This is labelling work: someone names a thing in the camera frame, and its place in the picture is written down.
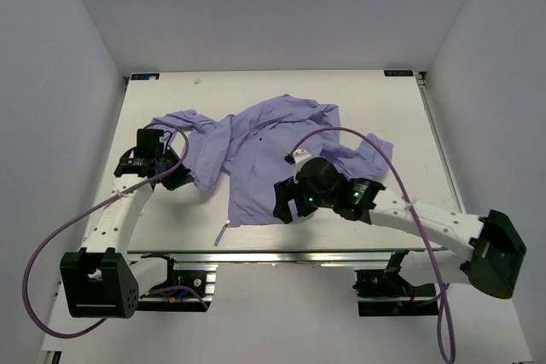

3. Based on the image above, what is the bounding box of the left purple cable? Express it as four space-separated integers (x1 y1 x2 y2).
21 123 210 341

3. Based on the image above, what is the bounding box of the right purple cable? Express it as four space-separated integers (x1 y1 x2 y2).
284 127 456 364

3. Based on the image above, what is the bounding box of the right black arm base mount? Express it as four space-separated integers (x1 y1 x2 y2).
352 251 439 317

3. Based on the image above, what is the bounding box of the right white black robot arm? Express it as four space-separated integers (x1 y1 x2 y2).
273 150 526 299

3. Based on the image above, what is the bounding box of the left blue table label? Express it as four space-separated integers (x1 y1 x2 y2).
130 72 160 81

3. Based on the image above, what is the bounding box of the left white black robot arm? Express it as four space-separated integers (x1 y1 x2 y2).
60 128 193 319

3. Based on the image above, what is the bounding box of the purple cable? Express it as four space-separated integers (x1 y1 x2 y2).
284 127 456 364
21 123 210 341

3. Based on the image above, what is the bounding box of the blue table label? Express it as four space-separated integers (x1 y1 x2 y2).
383 69 414 78
130 72 160 81

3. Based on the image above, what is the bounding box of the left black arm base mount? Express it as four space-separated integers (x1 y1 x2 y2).
136 254 218 313

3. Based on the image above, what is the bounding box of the right blue table label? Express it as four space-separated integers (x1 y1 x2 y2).
383 69 414 78

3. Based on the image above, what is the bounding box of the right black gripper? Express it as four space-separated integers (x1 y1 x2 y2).
273 175 334 224

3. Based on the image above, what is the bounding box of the lavender purple jacket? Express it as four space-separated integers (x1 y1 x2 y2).
152 95 393 228

